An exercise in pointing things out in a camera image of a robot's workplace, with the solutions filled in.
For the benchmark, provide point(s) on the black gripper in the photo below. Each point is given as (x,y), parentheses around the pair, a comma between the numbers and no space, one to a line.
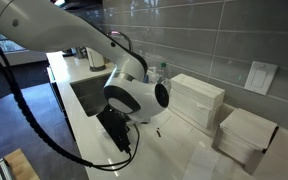
(114,126)

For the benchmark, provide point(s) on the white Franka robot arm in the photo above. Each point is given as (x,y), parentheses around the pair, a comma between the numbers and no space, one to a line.
(84,40)

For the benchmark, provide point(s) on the stainless steel sink basin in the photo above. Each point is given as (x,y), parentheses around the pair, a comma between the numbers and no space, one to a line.
(87,93)

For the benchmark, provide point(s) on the dark under-counter cabinet front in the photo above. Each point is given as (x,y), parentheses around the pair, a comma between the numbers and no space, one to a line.
(59,96)

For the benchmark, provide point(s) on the clear soap pump bottle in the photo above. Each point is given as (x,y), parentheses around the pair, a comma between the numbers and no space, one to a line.
(151,74)

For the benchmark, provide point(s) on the white kettle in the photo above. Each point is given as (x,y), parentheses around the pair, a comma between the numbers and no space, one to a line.
(95,60)

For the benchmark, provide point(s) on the clear bottle green cap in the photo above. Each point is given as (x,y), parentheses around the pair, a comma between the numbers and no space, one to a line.
(164,75)

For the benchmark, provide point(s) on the small metal container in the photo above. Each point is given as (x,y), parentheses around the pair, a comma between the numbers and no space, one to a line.
(80,52)

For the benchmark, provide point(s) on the tall white paper towel stack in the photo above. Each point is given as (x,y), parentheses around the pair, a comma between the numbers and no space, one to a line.
(195,96)

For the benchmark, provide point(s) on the tall chrome arched faucet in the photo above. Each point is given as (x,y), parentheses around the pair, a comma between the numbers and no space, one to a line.
(125,36)

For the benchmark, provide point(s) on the loose white paper napkin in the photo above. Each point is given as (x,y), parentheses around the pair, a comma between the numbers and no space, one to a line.
(200,163)

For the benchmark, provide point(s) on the wooden board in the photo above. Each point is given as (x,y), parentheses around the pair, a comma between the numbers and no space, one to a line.
(20,165)

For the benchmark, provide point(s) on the white folded napkin stack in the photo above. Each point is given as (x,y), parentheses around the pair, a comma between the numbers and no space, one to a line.
(244,131)

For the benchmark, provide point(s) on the white napkin holder box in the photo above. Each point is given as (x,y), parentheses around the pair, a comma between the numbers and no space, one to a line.
(265,156)

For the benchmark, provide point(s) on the window with grey frame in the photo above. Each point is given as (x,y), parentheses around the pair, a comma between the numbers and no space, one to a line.
(7,46)

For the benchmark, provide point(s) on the white wall switch plate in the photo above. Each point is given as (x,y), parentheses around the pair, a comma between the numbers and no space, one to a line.
(260,78)

